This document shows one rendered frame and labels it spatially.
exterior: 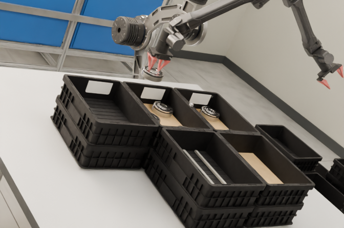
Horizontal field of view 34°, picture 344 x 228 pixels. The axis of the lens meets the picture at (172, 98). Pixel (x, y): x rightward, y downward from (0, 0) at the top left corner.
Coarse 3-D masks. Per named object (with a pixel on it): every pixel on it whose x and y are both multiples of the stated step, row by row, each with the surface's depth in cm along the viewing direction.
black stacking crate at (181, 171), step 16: (160, 144) 233; (192, 144) 246; (208, 144) 251; (176, 160) 225; (208, 160) 246; (224, 160) 242; (176, 176) 223; (192, 176) 215; (208, 176) 233; (224, 176) 238; (240, 176) 233; (192, 192) 215; (208, 192) 208; (224, 192) 212; (240, 192) 217; (256, 192) 223; (208, 208) 211
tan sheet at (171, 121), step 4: (144, 104) 273; (148, 104) 275; (148, 108) 271; (152, 112) 268; (160, 116) 268; (172, 116) 273; (160, 120) 263; (164, 120) 265; (168, 120) 267; (172, 120) 269; (176, 120) 270; (164, 124) 262; (168, 124) 263; (172, 124) 265; (176, 124) 267; (180, 124) 268
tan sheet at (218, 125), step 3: (198, 111) 291; (207, 120) 285; (219, 120) 291; (210, 123) 283; (213, 123) 284; (216, 123) 286; (219, 123) 287; (222, 123) 289; (213, 126) 281; (216, 126) 283; (219, 126) 284; (222, 126) 286; (225, 126) 287; (219, 129) 281; (222, 129) 282; (225, 129) 284
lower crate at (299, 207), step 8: (256, 208) 227; (264, 208) 229; (272, 208) 232; (280, 208) 235; (288, 208) 238; (296, 208) 242; (248, 216) 230; (256, 216) 231; (264, 216) 235; (272, 216) 237; (280, 216) 240; (288, 216) 243; (248, 224) 232; (256, 224) 235; (264, 224) 237; (272, 224) 240; (280, 224) 243; (288, 224) 246
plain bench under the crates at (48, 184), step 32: (0, 96) 254; (32, 96) 265; (0, 128) 230; (32, 128) 240; (0, 160) 212; (32, 160) 218; (64, 160) 227; (32, 192) 200; (64, 192) 208; (96, 192) 215; (128, 192) 224; (32, 224) 189; (64, 224) 191; (96, 224) 198; (128, 224) 205; (160, 224) 212; (320, 224) 260
